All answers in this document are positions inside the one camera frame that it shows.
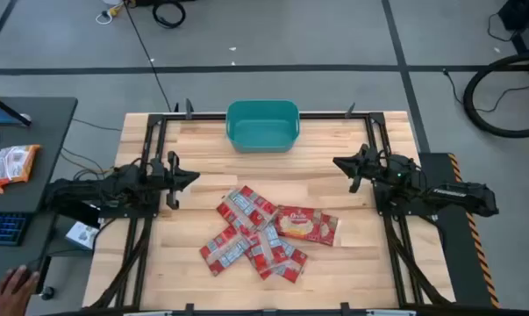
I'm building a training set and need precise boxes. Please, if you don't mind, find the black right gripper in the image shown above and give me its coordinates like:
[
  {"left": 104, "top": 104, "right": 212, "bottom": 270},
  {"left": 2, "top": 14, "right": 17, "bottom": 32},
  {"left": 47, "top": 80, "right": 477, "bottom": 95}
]
[{"left": 332, "top": 143, "right": 382, "bottom": 194}]

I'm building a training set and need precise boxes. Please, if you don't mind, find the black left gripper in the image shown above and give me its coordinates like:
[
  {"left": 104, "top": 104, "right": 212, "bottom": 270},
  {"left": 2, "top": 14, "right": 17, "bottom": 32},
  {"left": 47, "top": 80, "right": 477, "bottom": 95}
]
[{"left": 148, "top": 150, "right": 201, "bottom": 211}]

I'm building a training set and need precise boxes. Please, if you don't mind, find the teal plastic basket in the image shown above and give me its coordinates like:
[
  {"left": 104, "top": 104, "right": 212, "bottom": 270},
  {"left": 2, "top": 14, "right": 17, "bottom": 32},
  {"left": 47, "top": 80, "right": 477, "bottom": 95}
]
[{"left": 225, "top": 99, "right": 301, "bottom": 154}]

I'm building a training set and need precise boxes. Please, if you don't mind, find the black control box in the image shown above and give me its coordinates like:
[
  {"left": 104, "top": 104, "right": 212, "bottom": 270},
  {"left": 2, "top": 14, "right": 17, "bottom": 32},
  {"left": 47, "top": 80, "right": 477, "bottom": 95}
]
[{"left": 48, "top": 199, "right": 102, "bottom": 229}]

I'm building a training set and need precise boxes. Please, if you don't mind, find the white cardboard box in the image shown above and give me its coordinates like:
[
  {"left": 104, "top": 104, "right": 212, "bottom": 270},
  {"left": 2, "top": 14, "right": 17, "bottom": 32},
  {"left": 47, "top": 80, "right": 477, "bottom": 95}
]
[{"left": 64, "top": 220, "right": 101, "bottom": 252}]

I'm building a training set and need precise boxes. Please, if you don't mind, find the large black hoop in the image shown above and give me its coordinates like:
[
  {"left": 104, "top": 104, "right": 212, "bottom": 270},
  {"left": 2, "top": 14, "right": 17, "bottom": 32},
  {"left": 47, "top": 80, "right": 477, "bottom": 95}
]
[{"left": 461, "top": 51, "right": 529, "bottom": 140}]

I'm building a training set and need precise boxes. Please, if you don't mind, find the black platform with hazard stripe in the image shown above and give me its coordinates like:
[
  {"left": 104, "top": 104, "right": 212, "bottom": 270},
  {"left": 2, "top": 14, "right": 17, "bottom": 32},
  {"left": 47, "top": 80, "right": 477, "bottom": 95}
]
[{"left": 416, "top": 151, "right": 502, "bottom": 309}]

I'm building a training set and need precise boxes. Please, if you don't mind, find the black desk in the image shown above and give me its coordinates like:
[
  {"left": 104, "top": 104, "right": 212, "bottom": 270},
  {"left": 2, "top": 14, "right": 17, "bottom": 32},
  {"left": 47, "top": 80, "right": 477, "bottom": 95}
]
[{"left": 0, "top": 96, "right": 79, "bottom": 316}]

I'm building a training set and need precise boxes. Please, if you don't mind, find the white bar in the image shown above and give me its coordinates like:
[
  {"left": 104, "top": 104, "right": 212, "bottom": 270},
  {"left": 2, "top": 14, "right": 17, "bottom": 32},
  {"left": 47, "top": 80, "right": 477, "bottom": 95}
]
[{"left": 366, "top": 309, "right": 418, "bottom": 316}]

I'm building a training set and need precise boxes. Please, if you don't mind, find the black backlit keyboard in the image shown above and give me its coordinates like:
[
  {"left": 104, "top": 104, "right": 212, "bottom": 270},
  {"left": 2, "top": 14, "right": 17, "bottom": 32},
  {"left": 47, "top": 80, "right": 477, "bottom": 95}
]
[{"left": 0, "top": 212, "right": 32, "bottom": 248}]

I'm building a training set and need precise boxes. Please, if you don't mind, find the person's hand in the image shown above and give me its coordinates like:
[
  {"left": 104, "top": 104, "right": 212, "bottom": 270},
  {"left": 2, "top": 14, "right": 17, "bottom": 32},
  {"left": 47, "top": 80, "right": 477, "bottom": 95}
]
[{"left": 0, "top": 264, "right": 42, "bottom": 316}]

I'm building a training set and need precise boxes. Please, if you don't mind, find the black equipment case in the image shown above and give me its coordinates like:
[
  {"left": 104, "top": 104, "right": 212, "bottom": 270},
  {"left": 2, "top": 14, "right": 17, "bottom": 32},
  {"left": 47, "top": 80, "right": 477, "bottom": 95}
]
[{"left": 497, "top": 0, "right": 529, "bottom": 54}]

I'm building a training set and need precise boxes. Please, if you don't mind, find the black aluminium table frame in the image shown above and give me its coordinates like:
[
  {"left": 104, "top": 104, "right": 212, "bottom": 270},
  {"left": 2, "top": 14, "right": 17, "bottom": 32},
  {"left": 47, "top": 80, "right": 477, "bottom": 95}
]
[{"left": 84, "top": 111, "right": 456, "bottom": 309}]

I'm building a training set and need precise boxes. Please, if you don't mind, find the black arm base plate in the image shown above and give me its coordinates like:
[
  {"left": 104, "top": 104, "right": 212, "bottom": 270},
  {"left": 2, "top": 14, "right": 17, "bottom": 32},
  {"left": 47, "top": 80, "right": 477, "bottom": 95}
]
[
  {"left": 373, "top": 182, "right": 439, "bottom": 219},
  {"left": 97, "top": 204, "right": 161, "bottom": 219}
]

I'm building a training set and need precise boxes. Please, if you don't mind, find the black cable bundle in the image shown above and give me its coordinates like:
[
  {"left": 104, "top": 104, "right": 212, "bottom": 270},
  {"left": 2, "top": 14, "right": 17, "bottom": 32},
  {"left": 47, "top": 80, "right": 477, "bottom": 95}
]
[
  {"left": 90, "top": 217, "right": 154, "bottom": 309},
  {"left": 382, "top": 215, "right": 452, "bottom": 306}
]

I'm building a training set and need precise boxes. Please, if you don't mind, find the thin black floor cable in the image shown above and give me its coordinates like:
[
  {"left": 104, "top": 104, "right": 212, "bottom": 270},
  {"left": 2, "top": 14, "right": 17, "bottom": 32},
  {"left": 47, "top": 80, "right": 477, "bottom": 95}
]
[{"left": 441, "top": 68, "right": 529, "bottom": 113}]

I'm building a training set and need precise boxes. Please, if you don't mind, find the long black floor cable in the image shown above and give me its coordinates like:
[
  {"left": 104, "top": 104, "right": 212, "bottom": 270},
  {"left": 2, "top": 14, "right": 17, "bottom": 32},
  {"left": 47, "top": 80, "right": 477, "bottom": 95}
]
[{"left": 123, "top": 0, "right": 173, "bottom": 113}]

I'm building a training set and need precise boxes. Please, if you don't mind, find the coiled black cable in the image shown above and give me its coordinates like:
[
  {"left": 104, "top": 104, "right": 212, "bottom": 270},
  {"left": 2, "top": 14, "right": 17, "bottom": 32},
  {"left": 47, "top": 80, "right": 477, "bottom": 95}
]
[{"left": 151, "top": 0, "right": 188, "bottom": 30}]

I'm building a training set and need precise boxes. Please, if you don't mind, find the yellow cable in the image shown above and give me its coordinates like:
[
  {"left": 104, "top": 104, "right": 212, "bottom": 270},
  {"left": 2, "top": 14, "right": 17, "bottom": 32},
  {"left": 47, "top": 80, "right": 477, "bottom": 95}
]
[{"left": 109, "top": 0, "right": 132, "bottom": 18}]

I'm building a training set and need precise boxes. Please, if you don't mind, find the white plug cable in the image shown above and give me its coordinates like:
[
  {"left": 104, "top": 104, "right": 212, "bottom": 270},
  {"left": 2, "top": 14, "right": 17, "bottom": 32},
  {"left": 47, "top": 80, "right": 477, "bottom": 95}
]
[{"left": 94, "top": 7, "right": 116, "bottom": 25}]

